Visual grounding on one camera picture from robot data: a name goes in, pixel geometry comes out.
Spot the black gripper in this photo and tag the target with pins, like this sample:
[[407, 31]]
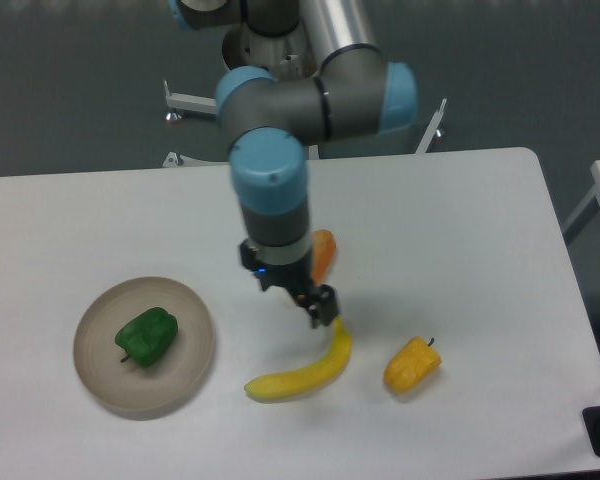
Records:
[[322, 313]]

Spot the green toy pepper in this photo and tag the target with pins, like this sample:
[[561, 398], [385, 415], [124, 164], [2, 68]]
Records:
[[146, 338]]

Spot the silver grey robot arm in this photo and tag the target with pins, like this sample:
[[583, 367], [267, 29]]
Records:
[[269, 124]]

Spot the yellow toy pepper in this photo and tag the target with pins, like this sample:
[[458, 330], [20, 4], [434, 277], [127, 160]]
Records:
[[412, 364]]

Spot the beige round plate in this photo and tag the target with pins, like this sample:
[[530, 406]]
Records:
[[127, 389]]

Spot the yellow toy banana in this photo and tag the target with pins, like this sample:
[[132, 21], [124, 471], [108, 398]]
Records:
[[289, 384]]

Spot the orange toy bread wedge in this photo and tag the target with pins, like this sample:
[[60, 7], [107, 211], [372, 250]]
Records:
[[324, 255]]

